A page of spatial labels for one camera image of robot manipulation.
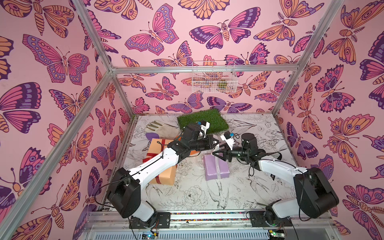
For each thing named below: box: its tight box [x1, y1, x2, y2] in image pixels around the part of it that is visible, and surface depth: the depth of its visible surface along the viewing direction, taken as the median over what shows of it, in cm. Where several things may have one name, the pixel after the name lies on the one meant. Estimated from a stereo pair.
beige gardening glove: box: [145, 120, 183, 140], surface depth 114 cm
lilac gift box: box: [203, 154, 230, 181], surface depth 83 cm
